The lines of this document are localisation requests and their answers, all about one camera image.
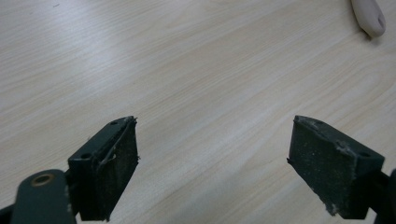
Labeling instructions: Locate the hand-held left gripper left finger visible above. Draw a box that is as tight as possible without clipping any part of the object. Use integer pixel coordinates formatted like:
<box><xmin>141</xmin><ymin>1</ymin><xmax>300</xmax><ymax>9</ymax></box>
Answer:
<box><xmin>67</xmin><ymin>115</ymin><xmax>140</xmax><ymax>223</ymax></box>

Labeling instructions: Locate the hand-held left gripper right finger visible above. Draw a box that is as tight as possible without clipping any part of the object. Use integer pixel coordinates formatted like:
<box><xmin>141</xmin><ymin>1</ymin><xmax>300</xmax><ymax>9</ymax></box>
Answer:
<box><xmin>286</xmin><ymin>115</ymin><xmax>386</xmax><ymax>220</ymax></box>

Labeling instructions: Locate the beige tool handle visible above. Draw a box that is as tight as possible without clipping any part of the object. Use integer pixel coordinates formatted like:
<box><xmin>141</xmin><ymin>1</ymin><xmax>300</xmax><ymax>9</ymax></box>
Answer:
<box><xmin>350</xmin><ymin>0</ymin><xmax>388</xmax><ymax>39</ymax></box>

